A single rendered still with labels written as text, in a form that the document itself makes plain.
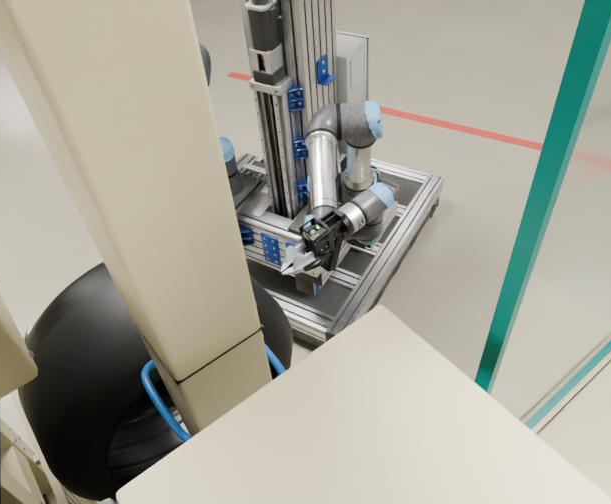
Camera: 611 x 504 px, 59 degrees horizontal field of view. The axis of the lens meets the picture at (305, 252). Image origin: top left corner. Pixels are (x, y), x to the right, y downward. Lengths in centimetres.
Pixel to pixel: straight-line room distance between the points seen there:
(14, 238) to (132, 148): 338
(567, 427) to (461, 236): 221
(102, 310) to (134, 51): 70
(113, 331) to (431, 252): 233
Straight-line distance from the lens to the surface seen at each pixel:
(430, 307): 287
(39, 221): 388
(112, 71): 45
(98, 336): 106
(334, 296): 262
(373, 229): 150
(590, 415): 117
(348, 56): 228
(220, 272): 61
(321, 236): 135
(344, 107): 175
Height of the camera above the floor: 224
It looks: 46 degrees down
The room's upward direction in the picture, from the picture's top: 6 degrees counter-clockwise
